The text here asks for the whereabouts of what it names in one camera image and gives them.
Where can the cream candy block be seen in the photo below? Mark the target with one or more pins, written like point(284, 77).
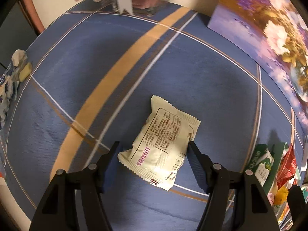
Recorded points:
point(25, 71)

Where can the red crinkled snack packet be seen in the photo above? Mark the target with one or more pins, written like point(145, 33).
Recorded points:
point(287, 166)

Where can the green white milk carton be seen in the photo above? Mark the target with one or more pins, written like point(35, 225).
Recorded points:
point(262, 166)

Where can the flower painting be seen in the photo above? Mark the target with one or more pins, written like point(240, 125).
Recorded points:
point(264, 53)

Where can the cream snack packet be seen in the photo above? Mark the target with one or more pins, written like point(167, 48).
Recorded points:
point(161, 144)

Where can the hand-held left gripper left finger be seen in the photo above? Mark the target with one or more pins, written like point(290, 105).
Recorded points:
point(110, 170)

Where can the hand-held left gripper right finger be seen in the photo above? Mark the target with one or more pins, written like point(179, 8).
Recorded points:
point(198, 170)

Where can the blue plaid tablecloth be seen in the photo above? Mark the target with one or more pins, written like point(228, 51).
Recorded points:
point(96, 53)

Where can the yellow wrapped candy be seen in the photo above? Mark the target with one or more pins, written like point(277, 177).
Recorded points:
point(280, 195)

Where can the blue white packet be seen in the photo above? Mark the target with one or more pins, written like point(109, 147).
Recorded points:
point(9, 86)

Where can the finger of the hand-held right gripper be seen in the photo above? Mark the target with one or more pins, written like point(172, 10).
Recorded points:
point(296, 209)

